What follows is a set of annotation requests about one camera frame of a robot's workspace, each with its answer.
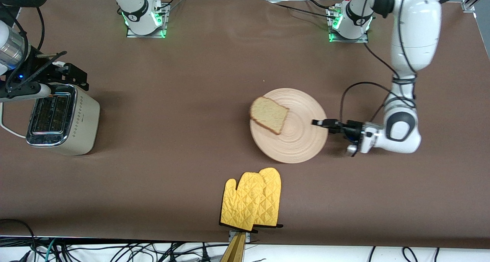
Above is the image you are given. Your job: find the round wooden plate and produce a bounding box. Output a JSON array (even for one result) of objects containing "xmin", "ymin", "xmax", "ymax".
[{"xmin": 249, "ymin": 88, "xmax": 329, "ymax": 164}]

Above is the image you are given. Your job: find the slice of bread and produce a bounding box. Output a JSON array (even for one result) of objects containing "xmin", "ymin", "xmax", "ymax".
[{"xmin": 249, "ymin": 97, "xmax": 290, "ymax": 136}]

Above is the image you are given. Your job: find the cream and chrome toaster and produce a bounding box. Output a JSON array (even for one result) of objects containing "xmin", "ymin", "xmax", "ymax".
[{"xmin": 26, "ymin": 83, "xmax": 101, "ymax": 156}]

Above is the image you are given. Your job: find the yellow quilted oven mitt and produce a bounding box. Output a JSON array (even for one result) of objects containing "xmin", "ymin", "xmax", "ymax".
[
  {"xmin": 253, "ymin": 167, "xmax": 284, "ymax": 229},
  {"xmin": 219, "ymin": 172, "xmax": 266, "ymax": 232}
]

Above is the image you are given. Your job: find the tan wooden bar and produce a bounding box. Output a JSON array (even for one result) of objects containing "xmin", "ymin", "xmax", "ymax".
[{"xmin": 220, "ymin": 233, "xmax": 246, "ymax": 262}]

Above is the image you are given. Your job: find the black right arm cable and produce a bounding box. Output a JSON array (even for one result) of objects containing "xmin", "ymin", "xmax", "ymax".
[{"xmin": 0, "ymin": 5, "xmax": 45, "ymax": 91}]

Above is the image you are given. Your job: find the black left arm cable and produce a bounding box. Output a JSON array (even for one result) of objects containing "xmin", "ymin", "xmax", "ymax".
[{"xmin": 340, "ymin": 0, "xmax": 418, "ymax": 123}]

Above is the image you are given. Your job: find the white toaster power cord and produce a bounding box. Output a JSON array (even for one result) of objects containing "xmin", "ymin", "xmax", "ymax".
[{"xmin": 0, "ymin": 101, "xmax": 28, "ymax": 139}]

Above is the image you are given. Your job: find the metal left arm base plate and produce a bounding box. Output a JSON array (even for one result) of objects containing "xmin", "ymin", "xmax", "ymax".
[{"xmin": 328, "ymin": 6, "xmax": 369, "ymax": 44}]

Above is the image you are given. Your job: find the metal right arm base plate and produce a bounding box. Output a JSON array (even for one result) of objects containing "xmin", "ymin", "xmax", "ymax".
[{"xmin": 126, "ymin": 2, "xmax": 168, "ymax": 39}]

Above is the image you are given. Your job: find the black cable to arm base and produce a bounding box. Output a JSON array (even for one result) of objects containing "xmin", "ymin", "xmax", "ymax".
[{"xmin": 264, "ymin": 0, "xmax": 343, "ymax": 20}]

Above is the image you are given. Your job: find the small metal bracket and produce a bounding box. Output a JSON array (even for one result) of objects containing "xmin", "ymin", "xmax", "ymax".
[{"xmin": 228, "ymin": 230, "xmax": 252, "ymax": 244}]

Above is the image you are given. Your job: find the black looped floor cable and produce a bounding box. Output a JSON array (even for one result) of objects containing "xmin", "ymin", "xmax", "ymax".
[{"xmin": 0, "ymin": 218, "xmax": 38, "ymax": 262}]

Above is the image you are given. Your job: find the teal floor cable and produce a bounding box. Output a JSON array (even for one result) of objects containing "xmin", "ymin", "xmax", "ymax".
[{"xmin": 44, "ymin": 238, "xmax": 59, "ymax": 262}]

